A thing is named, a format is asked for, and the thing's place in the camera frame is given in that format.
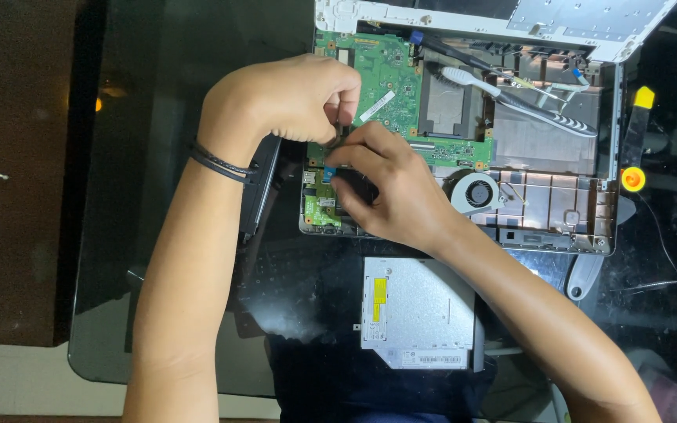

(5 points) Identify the grey oval plastic piece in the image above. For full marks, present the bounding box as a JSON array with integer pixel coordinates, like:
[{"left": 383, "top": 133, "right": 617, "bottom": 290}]
[{"left": 567, "top": 254, "right": 605, "bottom": 302}]

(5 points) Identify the white flat cable blue end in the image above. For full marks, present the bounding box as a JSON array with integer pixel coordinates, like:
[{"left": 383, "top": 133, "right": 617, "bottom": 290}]
[{"left": 535, "top": 67, "right": 591, "bottom": 110}]

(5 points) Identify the round laptop cooling fan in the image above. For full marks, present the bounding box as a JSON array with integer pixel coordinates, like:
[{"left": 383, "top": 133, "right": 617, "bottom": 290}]
[{"left": 444, "top": 171, "right": 507, "bottom": 216}]

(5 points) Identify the person's left hand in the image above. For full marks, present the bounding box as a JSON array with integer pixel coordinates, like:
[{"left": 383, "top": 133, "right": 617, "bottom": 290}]
[{"left": 197, "top": 54, "right": 363, "bottom": 168}]

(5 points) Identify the person's dark blue clothing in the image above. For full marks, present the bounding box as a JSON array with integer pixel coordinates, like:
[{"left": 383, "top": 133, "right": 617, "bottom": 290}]
[{"left": 265, "top": 334, "right": 498, "bottom": 423}]

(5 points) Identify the green laptop motherboard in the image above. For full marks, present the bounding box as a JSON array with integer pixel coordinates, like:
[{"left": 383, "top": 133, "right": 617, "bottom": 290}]
[{"left": 306, "top": 29, "right": 496, "bottom": 171}]

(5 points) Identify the black braided wrist band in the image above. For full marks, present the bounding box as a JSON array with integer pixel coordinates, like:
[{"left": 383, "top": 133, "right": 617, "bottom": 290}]
[{"left": 192, "top": 140, "right": 258, "bottom": 175}]

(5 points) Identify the small green port board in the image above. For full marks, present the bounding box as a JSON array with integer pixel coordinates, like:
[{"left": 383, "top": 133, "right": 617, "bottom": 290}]
[{"left": 302, "top": 167, "right": 345, "bottom": 229}]

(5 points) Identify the silver laptop optical drive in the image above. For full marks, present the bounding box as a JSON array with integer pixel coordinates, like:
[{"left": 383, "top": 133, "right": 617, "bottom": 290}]
[{"left": 359, "top": 257, "right": 486, "bottom": 372}]

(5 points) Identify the black plain wrist band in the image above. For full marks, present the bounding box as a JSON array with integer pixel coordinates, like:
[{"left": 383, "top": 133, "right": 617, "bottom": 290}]
[{"left": 188, "top": 149, "right": 255, "bottom": 186}]

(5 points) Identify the white laptop base case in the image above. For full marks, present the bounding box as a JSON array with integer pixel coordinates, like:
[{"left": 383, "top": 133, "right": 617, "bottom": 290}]
[{"left": 299, "top": 23, "right": 625, "bottom": 257}]

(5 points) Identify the white laptop palmrest cover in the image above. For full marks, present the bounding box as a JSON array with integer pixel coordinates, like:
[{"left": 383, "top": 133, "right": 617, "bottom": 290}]
[{"left": 314, "top": 0, "right": 677, "bottom": 64}]

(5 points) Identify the thin fan wire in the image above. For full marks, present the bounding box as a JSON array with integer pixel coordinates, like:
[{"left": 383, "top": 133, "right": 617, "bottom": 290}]
[{"left": 498, "top": 181, "right": 529, "bottom": 206}]

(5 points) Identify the person's right hand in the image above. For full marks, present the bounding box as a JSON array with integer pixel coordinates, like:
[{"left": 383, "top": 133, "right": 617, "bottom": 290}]
[{"left": 323, "top": 121, "right": 464, "bottom": 257}]

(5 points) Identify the black flat laptop part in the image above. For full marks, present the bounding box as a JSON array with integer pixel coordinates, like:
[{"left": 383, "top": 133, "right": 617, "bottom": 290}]
[{"left": 239, "top": 134, "right": 284, "bottom": 242}]

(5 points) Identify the white grey toothbrush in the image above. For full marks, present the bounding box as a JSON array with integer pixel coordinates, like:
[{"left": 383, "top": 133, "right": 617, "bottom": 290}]
[{"left": 440, "top": 66, "right": 599, "bottom": 139}]

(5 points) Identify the yellow black hand tool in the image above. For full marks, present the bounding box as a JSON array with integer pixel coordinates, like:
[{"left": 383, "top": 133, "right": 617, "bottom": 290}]
[{"left": 619, "top": 85, "right": 657, "bottom": 193}]

